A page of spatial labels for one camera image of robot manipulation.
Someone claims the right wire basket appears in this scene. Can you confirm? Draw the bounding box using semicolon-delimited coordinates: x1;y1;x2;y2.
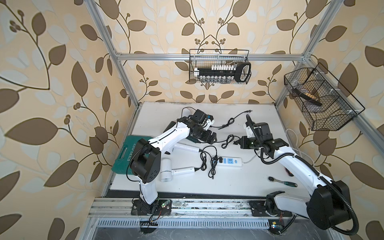
284;63;366;131

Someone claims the small green led board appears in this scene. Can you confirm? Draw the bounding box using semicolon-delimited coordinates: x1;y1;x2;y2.
161;200;171;209

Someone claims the brush in right basket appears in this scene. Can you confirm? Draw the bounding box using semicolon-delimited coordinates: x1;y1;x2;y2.
293;87;323;107

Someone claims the dark green hair dryer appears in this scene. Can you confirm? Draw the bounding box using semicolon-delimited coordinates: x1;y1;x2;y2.
164;121;240;149

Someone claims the white blue power strip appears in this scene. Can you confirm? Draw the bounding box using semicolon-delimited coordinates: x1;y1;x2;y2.
217;157;243;168

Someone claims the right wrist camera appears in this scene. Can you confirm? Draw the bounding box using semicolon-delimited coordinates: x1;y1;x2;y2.
244;125;255;139

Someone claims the socket set rail black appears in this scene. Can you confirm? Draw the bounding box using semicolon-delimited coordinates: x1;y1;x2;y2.
192;62;252;84

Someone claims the wire basket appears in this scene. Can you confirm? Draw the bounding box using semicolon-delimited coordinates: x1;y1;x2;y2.
189;49;252;85
284;63;366;131

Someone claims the back wire basket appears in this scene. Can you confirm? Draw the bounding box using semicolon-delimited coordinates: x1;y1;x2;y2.
189;49;252;85

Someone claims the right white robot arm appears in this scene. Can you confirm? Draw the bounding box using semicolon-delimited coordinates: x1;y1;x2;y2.
235;115;360;236

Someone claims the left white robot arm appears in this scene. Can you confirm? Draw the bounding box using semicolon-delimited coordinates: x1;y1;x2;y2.
127;109;217;216

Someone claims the orange handled screwdriver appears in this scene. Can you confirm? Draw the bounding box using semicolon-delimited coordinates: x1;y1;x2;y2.
285;169;294;177

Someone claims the green tool case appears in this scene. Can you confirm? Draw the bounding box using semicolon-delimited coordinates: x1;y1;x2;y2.
112;135;152;175

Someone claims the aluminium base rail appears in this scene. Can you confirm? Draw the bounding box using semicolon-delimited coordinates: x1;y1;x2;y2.
88;198;293;230

